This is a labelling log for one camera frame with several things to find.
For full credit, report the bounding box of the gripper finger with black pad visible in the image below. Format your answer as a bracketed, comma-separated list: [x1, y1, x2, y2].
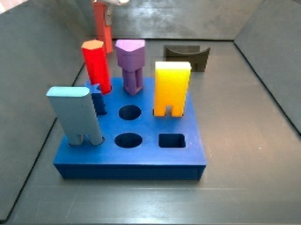
[104, 4, 112, 26]

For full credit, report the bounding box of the orange-red rectangular block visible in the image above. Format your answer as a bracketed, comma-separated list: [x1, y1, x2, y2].
[92, 1, 112, 54]

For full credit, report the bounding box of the blue shape sorter board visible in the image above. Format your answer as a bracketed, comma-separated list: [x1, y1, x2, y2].
[53, 77, 207, 180]

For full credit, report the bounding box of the red hexagonal peg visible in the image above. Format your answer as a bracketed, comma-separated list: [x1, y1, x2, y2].
[81, 40, 111, 94]

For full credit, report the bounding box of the purple pentagon peg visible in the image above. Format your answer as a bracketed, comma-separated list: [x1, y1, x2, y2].
[115, 40, 146, 96]

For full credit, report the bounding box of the dark grey curved holder block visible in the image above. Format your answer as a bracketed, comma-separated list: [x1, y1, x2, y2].
[163, 45, 210, 72]

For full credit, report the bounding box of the yellow rectangular peg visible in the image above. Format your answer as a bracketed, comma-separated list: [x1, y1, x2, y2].
[154, 62, 191, 117]

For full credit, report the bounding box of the dark blue star peg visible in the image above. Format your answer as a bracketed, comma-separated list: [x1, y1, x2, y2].
[84, 81, 107, 115]

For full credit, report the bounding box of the light blue rounded peg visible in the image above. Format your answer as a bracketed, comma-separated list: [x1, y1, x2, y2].
[45, 86, 103, 146]

